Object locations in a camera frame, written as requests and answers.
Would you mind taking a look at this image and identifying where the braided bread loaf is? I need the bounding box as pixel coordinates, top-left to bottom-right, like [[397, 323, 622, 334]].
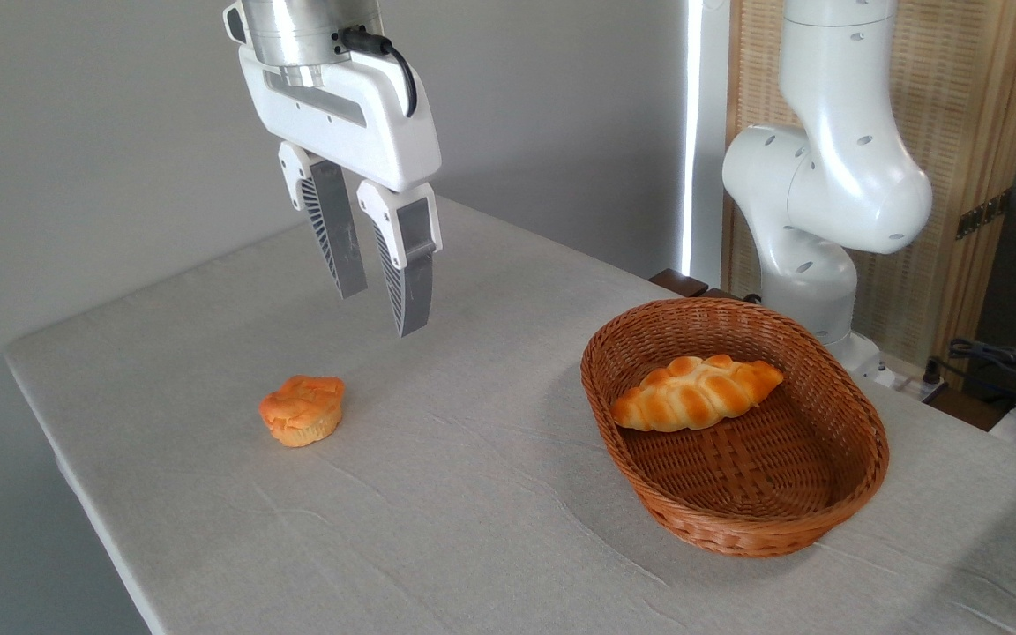
[[610, 355, 785, 433]]

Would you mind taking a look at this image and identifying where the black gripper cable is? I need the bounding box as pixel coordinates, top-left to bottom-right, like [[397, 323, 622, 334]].
[[336, 26, 419, 118]]

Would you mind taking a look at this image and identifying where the brass hinge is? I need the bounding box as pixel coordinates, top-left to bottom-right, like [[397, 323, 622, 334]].
[[955, 190, 1013, 241]]

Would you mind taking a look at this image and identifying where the orange muffin bread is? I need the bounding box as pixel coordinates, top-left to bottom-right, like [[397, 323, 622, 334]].
[[258, 375, 346, 448]]

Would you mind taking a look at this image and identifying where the brown wicker basket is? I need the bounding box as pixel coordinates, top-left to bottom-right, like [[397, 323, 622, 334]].
[[580, 297, 890, 558]]

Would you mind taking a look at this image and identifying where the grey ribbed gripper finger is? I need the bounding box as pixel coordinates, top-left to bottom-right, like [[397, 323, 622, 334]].
[[356, 180, 444, 338], [277, 141, 369, 300]]

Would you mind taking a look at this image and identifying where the wooden bamboo screen panel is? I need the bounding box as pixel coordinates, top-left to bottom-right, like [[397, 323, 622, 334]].
[[724, 0, 1016, 389]]

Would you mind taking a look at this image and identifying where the grey tablecloth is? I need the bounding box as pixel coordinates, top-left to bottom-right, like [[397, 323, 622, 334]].
[[4, 194, 1016, 635]]

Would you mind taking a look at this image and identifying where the white power strip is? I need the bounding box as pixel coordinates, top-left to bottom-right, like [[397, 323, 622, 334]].
[[894, 372, 950, 403]]

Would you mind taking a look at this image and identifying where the black cable bundle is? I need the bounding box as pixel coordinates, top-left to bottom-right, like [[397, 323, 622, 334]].
[[923, 338, 1016, 415]]

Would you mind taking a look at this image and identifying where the dark brown wooden furniture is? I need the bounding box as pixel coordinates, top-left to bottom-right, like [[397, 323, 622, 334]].
[[649, 269, 738, 301]]

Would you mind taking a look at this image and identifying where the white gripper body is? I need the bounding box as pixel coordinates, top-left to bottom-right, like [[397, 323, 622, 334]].
[[237, 42, 443, 194]]

